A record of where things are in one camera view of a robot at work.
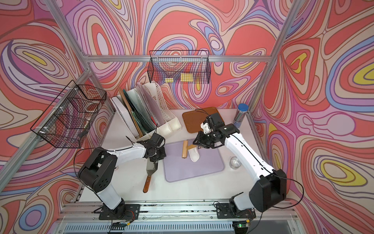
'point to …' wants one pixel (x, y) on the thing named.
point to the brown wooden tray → (192, 120)
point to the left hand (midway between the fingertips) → (166, 156)
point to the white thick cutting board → (124, 116)
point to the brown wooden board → (129, 110)
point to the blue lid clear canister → (242, 108)
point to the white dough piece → (194, 154)
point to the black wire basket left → (66, 123)
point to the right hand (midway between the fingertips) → (195, 147)
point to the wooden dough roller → (185, 147)
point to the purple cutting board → (178, 169)
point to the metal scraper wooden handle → (152, 167)
